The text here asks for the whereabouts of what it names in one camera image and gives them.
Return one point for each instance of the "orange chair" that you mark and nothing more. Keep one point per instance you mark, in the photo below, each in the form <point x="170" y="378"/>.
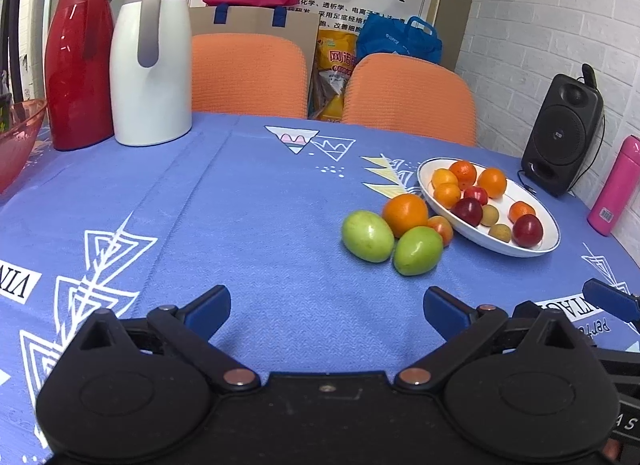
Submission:
<point x="250" y="75"/>
<point x="410" y="95"/>

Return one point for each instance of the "black speaker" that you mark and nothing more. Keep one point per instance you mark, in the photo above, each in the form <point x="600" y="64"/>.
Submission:
<point x="562" y="135"/>

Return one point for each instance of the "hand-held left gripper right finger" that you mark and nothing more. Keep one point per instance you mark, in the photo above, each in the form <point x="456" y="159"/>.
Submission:
<point x="442" y="307"/>

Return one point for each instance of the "blue patterned tablecloth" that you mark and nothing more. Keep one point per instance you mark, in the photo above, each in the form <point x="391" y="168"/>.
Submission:
<point x="250" y="225"/>

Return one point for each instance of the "small yellow-orange mandarin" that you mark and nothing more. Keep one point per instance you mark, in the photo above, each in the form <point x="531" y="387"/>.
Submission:
<point x="442" y="178"/>

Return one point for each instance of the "tan longan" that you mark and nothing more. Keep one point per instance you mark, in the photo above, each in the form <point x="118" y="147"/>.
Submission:
<point x="490" y="216"/>
<point x="500" y="233"/>

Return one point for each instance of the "brown paper bag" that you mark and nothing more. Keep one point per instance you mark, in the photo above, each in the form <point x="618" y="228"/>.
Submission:
<point x="250" y="20"/>

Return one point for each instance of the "medium orange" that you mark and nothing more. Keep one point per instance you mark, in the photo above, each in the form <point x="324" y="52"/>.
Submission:
<point x="492" y="182"/>

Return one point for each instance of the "red-orange nectarine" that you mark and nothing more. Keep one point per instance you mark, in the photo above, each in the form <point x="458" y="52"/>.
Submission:
<point x="442" y="230"/>

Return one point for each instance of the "white plate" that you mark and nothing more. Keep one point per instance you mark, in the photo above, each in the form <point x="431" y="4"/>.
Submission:
<point x="550" y="237"/>

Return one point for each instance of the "yellow food packet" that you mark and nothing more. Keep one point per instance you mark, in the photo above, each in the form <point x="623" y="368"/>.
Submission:
<point x="330" y="70"/>

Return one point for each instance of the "dark red plum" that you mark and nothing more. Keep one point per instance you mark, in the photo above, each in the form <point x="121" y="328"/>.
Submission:
<point x="527" y="231"/>
<point x="467" y="211"/>

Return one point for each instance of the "large orange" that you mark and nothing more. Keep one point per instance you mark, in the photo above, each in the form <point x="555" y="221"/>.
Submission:
<point x="406" y="215"/>

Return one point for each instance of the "small bright red plum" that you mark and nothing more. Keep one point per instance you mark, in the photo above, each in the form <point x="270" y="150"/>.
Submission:
<point x="476" y="194"/>

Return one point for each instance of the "pink thermos bottle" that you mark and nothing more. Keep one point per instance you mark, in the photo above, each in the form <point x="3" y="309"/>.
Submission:
<point x="617" y="185"/>

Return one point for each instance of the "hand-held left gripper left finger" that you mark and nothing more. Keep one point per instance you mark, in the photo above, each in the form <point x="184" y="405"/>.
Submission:
<point x="210" y="302"/>

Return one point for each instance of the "small orange mandarin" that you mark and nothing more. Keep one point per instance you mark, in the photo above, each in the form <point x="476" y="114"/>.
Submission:
<point x="462" y="172"/>
<point x="446" y="196"/>
<point x="521" y="211"/>

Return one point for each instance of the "white thermos jug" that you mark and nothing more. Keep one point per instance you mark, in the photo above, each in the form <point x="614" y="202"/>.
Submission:
<point x="150" y="95"/>

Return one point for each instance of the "black microphone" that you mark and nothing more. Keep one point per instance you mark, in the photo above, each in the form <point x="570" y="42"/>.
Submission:
<point x="589" y="75"/>

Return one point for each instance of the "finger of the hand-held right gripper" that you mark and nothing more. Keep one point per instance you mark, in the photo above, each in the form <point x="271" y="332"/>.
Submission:
<point x="610" y="297"/>

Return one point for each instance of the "blue plastic bag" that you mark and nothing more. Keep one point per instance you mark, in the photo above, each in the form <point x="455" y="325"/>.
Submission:
<point x="400" y="40"/>

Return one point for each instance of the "red thermos jug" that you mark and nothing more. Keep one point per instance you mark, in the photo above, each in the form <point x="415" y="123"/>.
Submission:
<point x="75" y="70"/>

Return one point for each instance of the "pink glass bowl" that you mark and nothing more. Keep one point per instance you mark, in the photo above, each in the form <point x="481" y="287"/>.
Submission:
<point x="20" y="145"/>

